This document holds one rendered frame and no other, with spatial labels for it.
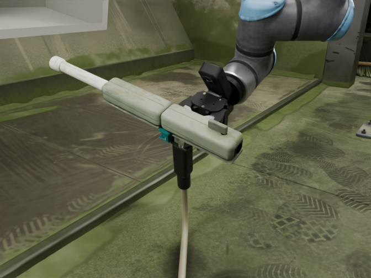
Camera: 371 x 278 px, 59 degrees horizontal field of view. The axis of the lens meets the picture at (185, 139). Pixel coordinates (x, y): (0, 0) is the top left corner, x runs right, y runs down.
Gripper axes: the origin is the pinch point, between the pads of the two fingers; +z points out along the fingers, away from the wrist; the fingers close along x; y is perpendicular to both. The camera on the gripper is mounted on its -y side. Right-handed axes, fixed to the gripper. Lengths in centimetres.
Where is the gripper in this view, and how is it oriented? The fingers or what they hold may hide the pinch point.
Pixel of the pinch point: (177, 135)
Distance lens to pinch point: 62.9
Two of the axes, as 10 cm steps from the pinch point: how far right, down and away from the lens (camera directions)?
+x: -8.2, -3.9, 4.1
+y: 0.3, 6.9, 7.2
